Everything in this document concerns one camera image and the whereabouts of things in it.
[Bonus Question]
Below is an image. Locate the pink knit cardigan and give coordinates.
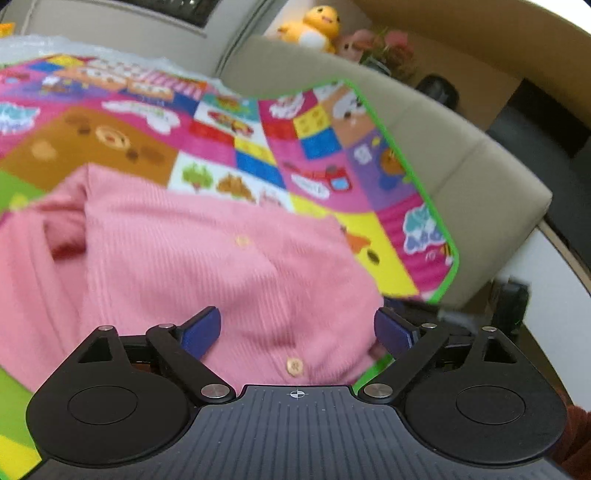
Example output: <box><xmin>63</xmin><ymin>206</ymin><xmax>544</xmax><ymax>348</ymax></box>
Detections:
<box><xmin>1</xmin><ymin>165</ymin><xmax>385</xmax><ymax>390</ymax></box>

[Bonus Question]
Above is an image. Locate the yellow duck plush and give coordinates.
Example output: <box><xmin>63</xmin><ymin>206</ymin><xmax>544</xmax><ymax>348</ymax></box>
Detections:
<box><xmin>276</xmin><ymin>5</ymin><xmax>341</xmax><ymax>54</ymax></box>

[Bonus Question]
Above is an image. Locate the pink plush toy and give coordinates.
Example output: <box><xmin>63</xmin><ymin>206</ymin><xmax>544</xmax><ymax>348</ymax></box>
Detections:
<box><xmin>335</xmin><ymin>29</ymin><xmax>375</xmax><ymax>63</ymax></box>

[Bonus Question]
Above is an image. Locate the colourful cartoon play mat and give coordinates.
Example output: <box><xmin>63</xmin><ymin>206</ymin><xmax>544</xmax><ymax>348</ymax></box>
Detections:
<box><xmin>1</xmin><ymin>54</ymin><xmax>459</xmax><ymax>479</ymax></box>

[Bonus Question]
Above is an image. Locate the dark barred window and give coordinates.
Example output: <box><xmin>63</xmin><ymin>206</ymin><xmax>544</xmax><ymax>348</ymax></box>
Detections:
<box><xmin>127</xmin><ymin>0</ymin><xmax>221</xmax><ymax>28</ymax></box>

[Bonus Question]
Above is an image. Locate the small yellow toy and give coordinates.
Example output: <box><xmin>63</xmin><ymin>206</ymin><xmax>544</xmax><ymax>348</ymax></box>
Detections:
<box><xmin>0</xmin><ymin>23</ymin><xmax>15</xmax><ymax>38</ymax></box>

